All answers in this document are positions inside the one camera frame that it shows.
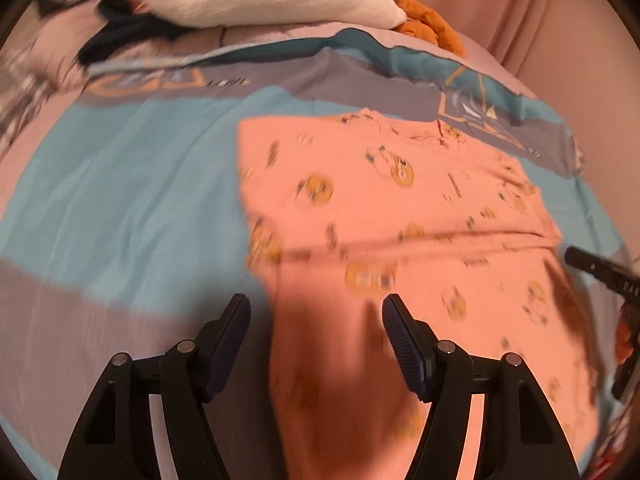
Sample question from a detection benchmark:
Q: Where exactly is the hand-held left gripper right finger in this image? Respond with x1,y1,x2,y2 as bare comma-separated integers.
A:
381,294,581,480

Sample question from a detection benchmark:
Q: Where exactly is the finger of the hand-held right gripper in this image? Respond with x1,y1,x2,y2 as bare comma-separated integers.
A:
611,305,640,402
564,246,640,302

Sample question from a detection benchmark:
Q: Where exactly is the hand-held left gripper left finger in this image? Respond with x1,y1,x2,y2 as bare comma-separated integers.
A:
57,294,252,480

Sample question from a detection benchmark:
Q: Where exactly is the pink cartoon print garment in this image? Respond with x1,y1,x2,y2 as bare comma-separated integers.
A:
237,107,608,480

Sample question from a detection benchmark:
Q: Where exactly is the blue grey printed bedsheet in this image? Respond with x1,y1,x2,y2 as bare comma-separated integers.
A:
0,10,640,480

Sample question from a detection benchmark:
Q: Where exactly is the pink curtain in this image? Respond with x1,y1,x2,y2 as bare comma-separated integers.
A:
350,0,640,126

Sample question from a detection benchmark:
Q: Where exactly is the orange plush toy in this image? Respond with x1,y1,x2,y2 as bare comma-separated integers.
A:
395,0,466,56

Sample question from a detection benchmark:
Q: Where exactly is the dark navy cloth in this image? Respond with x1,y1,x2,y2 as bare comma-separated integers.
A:
77,0,201,68

